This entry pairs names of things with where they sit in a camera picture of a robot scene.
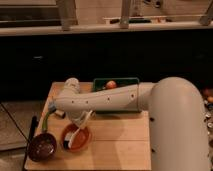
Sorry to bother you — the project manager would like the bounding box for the green handled utensil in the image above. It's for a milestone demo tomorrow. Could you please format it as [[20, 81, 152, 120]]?
[[42, 112, 51, 133]]

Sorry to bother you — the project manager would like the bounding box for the white dish brush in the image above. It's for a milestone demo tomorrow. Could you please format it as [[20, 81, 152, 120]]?
[[69, 110, 93, 146]]

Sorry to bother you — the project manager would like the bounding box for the green plastic tray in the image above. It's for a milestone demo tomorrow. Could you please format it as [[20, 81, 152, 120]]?
[[92, 77, 139, 92]]

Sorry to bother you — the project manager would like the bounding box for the orange fruit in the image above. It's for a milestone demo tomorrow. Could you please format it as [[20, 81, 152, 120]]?
[[106, 80, 117, 89]]

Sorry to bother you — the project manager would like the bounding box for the dark purple bowl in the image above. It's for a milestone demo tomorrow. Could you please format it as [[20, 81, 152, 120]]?
[[28, 133, 57, 162]]

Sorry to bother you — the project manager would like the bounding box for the wooden cutting board table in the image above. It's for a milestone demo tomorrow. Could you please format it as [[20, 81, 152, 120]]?
[[24, 82, 157, 171]]

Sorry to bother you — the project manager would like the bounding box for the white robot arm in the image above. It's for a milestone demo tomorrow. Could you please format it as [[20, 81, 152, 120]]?
[[55, 77, 211, 171]]

